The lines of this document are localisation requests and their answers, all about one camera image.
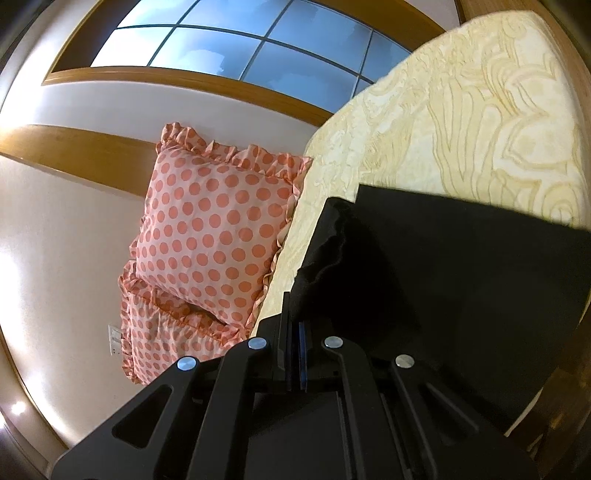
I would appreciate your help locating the left pink polka dot pillow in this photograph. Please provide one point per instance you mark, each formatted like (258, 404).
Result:
(158, 328)

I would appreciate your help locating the right pink polka dot pillow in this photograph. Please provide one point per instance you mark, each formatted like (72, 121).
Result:
(215, 218)

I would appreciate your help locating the black pants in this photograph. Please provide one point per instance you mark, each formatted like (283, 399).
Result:
(484, 297)

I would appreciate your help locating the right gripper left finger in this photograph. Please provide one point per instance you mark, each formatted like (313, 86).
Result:
(234, 417)

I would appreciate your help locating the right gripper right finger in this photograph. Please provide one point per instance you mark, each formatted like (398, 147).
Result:
(401, 426)

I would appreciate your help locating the pink polka dot pillow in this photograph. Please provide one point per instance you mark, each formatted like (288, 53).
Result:
(215, 218)
(158, 328)

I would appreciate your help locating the white wall outlet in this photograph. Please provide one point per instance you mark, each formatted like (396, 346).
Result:
(114, 339)

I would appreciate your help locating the wooden framed window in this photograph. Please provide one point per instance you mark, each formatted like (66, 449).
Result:
(303, 59)

